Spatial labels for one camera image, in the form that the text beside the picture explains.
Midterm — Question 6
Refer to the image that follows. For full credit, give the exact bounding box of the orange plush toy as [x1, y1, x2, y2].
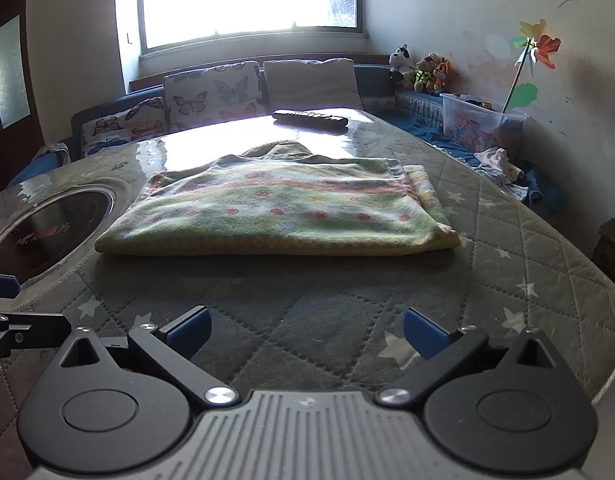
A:
[432, 57, 453, 95]

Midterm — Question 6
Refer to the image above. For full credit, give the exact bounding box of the brown door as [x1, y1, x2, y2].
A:
[0, 0, 44, 197]

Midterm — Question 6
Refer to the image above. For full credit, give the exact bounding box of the patterned green baby garment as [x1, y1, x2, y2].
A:
[94, 140, 462, 257]

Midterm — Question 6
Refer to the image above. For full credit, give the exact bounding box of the plain beige cushion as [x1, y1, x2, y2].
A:
[262, 58, 365, 111]

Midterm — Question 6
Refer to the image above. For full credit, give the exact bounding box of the white clothes pile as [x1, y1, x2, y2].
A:
[474, 146, 531, 206]

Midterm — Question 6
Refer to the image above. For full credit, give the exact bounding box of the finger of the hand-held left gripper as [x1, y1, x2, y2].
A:
[0, 310, 73, 382]
[0, 272, 21, 302]

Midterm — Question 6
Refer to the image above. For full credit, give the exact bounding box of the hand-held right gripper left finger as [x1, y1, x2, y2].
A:
[56, 305, 241, 407]

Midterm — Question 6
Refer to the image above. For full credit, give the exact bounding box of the brown plush bear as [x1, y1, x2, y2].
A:
[412, 53, 441, 94]

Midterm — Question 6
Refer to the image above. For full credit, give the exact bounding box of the black and white plush dog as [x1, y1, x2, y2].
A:
[388, 43, 413, 87]

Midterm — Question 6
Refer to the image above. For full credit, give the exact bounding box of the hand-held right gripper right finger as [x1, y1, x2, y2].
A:
[377, 308, 557, 406]

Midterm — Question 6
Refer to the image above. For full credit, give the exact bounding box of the clear plastic storage box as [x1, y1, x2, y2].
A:
[439, 92, 529, 154]

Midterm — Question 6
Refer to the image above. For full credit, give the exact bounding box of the upright butterfly print pillow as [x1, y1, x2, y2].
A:
[162, 61, 262, 134]

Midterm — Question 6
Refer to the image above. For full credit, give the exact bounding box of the flat butterfly print pillow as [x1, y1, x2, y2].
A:
[79, 95, 171, 159]

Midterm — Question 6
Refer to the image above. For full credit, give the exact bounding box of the colourful paper pinwheel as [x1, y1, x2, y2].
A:
[502, 18, 563, 114]

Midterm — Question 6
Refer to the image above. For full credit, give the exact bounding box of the round black hotplate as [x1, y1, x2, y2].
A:
[0, 184, 119, 282]

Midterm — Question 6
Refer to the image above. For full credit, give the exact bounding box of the blue blanket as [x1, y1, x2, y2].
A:
[401, 114, 569, 217]

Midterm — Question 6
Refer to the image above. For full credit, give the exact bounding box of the black remote control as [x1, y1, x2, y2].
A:
[272, 108, 349, 132]

